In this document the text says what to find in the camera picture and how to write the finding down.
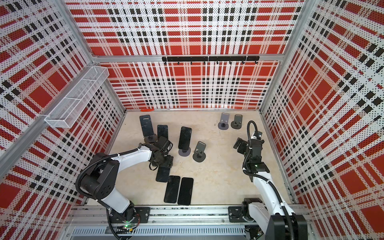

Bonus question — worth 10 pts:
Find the black phone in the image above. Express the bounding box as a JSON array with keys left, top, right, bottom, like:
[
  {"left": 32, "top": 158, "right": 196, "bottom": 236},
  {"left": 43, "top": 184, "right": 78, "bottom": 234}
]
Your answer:
[
  {"left": 178, "top": 127, "right": 192, "bottom": 151},
  {"left": 157, "top": 125, "right": 169, "bottom": 139},
  {"left": 139, "top": 115, "right": 154, "bottom": 137},
  {"left": 178, "top": 178, "right": 194, "bottom": 206},
  {"left": 164, "top": 176, "right": 181, "bottom": 204},
  {"left": 156, "top": 167, "right": 171, "bottom": 183}
]

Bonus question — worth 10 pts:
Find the grey phone stand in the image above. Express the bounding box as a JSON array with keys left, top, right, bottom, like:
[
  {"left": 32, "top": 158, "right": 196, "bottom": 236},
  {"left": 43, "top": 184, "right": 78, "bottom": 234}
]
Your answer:
[
  {"left": 144, "top": 134, "right": 158, "bottom": 144},
  {"left": 178, "top": 148, "right": 191, "bottom": 157},
  {"left": 231, "top": 115, "right": 243, "bottom": 130},
  {"left": 193, "top": 141, "right": 207, "bottom": 163}
]

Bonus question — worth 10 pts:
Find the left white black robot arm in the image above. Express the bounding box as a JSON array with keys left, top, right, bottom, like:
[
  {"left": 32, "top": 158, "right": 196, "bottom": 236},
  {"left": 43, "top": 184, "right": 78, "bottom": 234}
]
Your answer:
[{"left": 75, "top": 137, "right": 173, "bottom": 223}]

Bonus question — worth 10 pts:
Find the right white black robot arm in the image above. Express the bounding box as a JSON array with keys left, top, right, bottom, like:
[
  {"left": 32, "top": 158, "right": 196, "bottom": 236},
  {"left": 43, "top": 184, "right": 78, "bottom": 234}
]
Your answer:
[{"left": 234, "top": 121, "right": 309, "bottom": 240}]

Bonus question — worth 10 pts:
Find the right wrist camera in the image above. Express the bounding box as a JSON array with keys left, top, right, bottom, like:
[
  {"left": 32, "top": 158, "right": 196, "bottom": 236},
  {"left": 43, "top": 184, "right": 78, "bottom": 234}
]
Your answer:
[{"left": 251, "top": 131, "right": 263, "bottom": 140}]

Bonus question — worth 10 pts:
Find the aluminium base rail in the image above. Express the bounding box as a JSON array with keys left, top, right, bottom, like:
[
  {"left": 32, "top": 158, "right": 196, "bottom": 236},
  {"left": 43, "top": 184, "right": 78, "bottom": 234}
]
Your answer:
[{"left": 68, "top": 204, "right": 313, "bottom": 238}]

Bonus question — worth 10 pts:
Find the black hook rail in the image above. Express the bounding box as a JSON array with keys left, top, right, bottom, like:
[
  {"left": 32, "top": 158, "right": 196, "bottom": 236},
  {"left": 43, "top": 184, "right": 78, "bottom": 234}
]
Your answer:
[{"left": 162, "top": 56, "right": 260, "bottom": 64}]

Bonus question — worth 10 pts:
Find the white wire mesh basket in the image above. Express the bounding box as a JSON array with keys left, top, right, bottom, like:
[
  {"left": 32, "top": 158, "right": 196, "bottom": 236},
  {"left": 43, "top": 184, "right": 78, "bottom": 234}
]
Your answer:
[{"left": 45, "top": 66, "right": 109, "bottom": 129}]

